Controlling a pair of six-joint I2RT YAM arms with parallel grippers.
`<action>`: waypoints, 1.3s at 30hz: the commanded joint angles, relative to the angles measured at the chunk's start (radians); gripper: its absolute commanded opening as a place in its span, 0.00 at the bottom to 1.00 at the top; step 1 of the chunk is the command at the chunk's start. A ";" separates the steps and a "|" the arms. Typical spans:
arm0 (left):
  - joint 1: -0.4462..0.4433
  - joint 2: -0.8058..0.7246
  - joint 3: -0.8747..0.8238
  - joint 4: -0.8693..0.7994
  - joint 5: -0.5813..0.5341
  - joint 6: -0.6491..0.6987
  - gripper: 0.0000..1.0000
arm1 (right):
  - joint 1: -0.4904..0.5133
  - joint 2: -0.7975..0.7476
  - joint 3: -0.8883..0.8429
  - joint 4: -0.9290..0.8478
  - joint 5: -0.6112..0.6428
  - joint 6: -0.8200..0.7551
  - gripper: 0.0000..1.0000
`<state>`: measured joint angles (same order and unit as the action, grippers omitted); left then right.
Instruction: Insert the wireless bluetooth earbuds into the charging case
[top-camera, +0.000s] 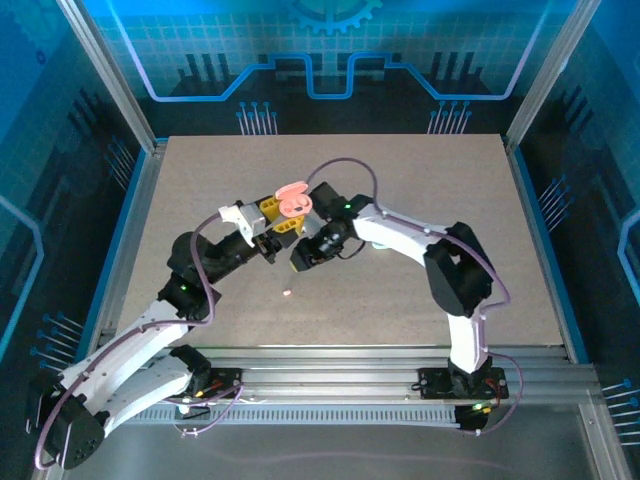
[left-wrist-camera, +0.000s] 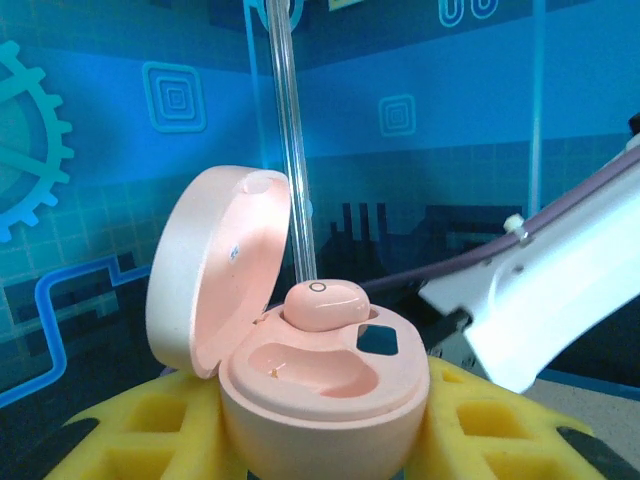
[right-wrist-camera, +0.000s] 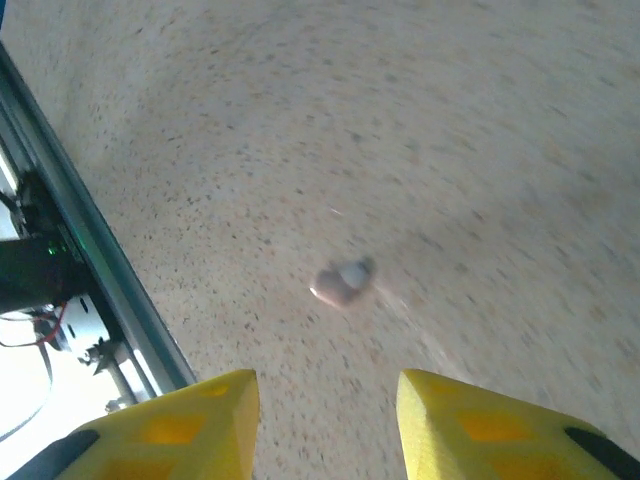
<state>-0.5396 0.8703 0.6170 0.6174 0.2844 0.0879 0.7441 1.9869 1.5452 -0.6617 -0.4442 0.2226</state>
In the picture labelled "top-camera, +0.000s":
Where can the salmon pink charging case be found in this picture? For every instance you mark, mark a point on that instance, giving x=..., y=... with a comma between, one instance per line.
x=287, y=190

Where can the mint green charging case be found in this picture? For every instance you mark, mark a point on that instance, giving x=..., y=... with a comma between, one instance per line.
x=381, y=246

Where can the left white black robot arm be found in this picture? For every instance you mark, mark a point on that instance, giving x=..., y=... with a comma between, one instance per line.
x=130, y=345

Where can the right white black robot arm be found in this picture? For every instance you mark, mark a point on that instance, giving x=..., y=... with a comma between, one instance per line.
x=395, y=232

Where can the aluminium base beam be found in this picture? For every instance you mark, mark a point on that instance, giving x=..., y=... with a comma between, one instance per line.
x=325, y=380

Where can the black junction box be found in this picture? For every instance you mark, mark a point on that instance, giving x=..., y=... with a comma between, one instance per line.
x=467, y=422

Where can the aluminium side rail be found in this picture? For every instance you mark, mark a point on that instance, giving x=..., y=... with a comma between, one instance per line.
x=146, y=200
x=526, y=200

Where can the aluminium frame post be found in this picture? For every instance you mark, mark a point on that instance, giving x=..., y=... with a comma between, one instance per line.
x=548, y=75
x=114, y=75

